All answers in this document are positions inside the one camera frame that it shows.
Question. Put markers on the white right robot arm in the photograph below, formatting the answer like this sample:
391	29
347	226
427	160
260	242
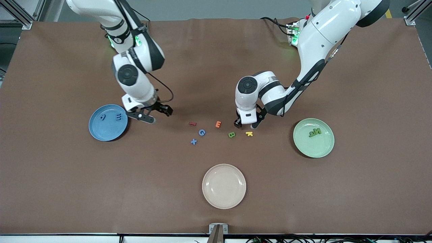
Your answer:
135	84

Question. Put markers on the beige plate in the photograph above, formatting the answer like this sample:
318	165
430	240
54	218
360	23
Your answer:
224	186

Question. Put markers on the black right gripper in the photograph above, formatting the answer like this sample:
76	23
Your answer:
159	107

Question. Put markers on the yellow foam letter K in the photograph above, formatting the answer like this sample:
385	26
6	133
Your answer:
249	134

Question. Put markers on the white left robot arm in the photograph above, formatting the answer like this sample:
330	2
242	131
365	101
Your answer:
337	27

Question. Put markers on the aluminium frame post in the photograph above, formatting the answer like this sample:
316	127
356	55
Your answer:
410	21
25	23

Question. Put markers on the blue foam letter G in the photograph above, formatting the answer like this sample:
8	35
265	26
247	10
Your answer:
204	133

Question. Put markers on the blue plate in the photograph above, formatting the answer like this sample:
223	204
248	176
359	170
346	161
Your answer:
108	130

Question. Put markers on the green letter M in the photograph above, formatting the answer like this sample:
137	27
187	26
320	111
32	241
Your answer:
317	131

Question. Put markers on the brown table cover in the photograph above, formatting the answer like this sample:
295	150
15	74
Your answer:
216	67

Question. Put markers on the orange foam letter E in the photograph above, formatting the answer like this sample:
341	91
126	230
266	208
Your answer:
218	124

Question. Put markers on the grey metal camera mount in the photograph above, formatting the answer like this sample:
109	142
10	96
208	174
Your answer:
218	229

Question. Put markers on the green plate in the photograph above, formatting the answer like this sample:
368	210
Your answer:
314	145

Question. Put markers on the blue foam letter E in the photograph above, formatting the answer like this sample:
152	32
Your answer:
118	117

